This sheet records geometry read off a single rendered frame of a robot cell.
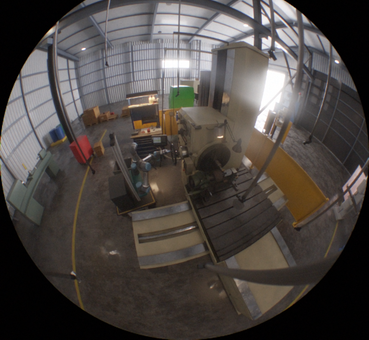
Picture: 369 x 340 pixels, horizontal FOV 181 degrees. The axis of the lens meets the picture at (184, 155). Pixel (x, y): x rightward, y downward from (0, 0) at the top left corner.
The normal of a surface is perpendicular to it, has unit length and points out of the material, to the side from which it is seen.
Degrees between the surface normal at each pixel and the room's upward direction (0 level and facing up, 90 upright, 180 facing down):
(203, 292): 0
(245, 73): 90
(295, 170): 90
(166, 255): 0
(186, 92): 84
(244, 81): 90
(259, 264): 0
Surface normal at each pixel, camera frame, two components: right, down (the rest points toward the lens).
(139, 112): 0.24, 0.63
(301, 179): -0.95, 0.18
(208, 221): 0.02, -0.76
